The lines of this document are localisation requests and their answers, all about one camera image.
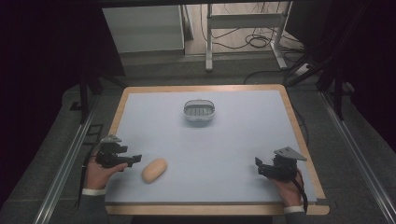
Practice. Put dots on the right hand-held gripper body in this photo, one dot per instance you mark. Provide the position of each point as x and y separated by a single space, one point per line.
281 166

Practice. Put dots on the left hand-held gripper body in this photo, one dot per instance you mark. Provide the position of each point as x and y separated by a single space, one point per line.
109 154

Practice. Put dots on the tan bread roll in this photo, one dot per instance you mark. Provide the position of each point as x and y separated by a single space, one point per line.
154 170

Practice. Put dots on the white oval basket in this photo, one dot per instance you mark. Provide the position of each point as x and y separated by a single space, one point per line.
199 110

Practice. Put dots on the person's left hand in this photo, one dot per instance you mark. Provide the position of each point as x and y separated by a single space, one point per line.
101 175

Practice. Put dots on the person's right hand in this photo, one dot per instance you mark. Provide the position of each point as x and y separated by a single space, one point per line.
289 193

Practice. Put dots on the pale blue table mat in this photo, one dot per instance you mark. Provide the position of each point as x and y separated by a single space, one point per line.
211 149

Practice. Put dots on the black stand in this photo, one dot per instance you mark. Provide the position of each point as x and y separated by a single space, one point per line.
334 87
85 93

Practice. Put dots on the white cabinet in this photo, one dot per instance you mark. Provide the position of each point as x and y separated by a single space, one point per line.
144 29

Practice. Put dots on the white metal stand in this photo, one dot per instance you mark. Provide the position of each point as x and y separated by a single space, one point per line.
246 23

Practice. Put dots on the aluminium rail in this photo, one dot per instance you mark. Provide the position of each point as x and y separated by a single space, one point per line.
358 155
67 165

